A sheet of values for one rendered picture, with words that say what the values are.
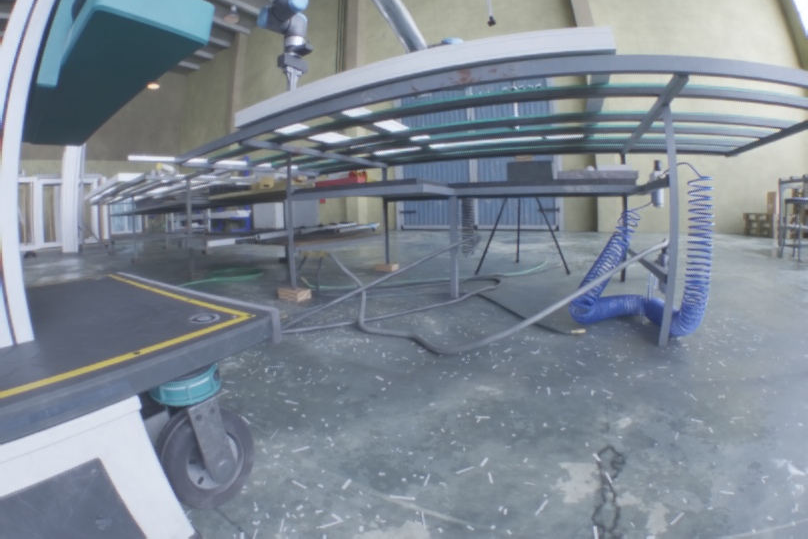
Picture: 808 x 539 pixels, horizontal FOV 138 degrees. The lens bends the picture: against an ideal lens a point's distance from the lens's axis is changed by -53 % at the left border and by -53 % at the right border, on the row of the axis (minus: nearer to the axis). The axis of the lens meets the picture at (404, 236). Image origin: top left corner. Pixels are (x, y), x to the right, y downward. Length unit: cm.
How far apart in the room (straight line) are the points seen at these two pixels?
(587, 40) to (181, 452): 117
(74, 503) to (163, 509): 11
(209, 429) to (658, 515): 67
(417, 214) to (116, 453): 804
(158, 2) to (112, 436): 44
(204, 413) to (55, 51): 52
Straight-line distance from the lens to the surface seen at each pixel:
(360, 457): 68
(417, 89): 103
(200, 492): 58
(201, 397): 47
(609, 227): 706
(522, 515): 58
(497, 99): 120
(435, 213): 797
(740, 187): 848
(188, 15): 44
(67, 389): 34
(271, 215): 1086
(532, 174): 168
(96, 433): 37
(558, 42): 97
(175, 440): 52
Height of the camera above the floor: 45
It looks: 4 degrees down
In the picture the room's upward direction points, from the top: 1 degrees counter-clockwise
